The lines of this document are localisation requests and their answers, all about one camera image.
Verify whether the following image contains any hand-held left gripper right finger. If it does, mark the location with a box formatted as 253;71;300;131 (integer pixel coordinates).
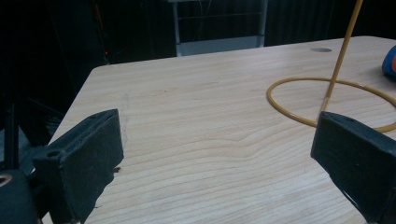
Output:
310;111;396;224

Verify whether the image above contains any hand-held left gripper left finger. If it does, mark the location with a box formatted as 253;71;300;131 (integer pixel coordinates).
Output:
32;108;125;224

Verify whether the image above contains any blue and orange object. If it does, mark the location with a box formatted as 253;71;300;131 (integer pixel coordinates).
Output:
381;45;396;79

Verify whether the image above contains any yellow metal stand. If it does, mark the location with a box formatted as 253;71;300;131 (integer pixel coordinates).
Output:
266;0;396;133

